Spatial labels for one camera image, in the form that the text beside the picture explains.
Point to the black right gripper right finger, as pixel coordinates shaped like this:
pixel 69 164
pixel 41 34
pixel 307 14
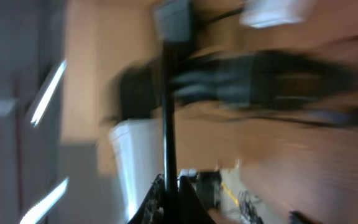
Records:
pixel 191 210

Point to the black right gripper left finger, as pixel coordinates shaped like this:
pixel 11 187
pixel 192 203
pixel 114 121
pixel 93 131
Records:
pixel 151 209

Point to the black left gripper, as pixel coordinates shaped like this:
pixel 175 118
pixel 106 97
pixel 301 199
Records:
pixel 265 80

